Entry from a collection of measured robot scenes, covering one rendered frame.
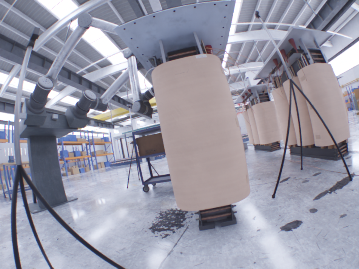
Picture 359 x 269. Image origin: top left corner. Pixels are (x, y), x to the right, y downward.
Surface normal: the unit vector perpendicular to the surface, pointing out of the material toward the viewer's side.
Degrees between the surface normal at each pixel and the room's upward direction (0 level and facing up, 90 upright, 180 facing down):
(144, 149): 90
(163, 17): 180
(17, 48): 90
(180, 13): 180
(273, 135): 90
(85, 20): 139
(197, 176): 90
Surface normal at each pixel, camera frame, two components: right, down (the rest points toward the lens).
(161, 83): -0.62, 0.07
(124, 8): 0.10, 0.99
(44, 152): 0.93, -0.21
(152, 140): -0.13, -0.05
